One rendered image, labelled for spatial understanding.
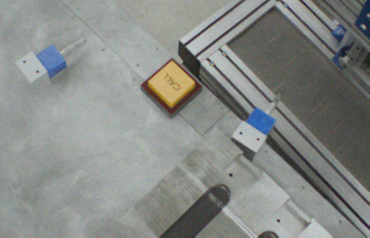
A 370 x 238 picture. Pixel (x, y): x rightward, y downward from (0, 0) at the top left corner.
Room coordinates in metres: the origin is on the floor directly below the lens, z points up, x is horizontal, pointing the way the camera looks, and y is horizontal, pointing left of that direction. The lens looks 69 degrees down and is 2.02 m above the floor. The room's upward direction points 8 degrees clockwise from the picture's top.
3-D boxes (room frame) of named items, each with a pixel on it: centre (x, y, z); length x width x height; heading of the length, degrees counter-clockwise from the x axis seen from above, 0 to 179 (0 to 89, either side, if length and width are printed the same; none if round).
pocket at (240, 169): (0.36, -0.10, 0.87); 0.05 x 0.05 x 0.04; 52
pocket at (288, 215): (0.29, -0.18, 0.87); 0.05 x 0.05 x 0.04; 52
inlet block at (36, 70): (0.54, 0.25, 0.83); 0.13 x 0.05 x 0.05; 135
